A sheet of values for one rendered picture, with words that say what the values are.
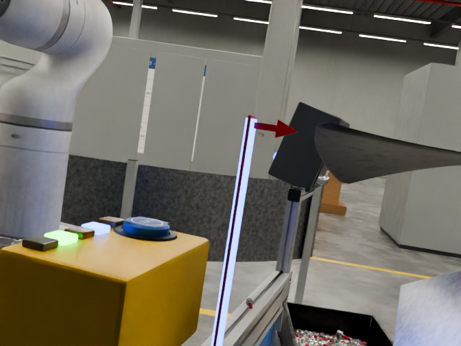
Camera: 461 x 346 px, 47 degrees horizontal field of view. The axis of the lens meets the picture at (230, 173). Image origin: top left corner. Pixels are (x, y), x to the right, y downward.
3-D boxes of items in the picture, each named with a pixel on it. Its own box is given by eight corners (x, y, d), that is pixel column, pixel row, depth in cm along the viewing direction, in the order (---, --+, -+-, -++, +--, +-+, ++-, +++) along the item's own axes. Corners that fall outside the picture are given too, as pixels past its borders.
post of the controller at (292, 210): (287, 274, 121) (301, 189, 119) (275, 271, 122) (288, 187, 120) (290, 271, 124) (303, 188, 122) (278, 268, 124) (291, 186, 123)
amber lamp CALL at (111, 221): (114, 228, 46) (116, 222, 46) (97, 224, 46) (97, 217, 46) (125, 226, 48) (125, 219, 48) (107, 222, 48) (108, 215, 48)
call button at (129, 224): (156, 248, 44) (158, 227, 43) (112, 237, 45) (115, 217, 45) (174, 239, 47) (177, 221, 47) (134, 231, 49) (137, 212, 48)
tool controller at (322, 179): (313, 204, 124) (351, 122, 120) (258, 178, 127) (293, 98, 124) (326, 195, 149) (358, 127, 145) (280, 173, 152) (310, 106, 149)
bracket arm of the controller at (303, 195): (299, 202, 119) (301, 189, 119) (286, 200, 120) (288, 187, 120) (313, 194, 142) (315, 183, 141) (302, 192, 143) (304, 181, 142)
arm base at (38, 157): (-72, 229, 83) (-59, 112, 81) (25, 220, 100) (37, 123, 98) (12, 259, 74) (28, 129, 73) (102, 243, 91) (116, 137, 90)
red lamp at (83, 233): (82, 240, 40) (83, 233, 40) (62, 235, 41) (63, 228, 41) (95, 237, 42) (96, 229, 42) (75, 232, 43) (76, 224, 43)
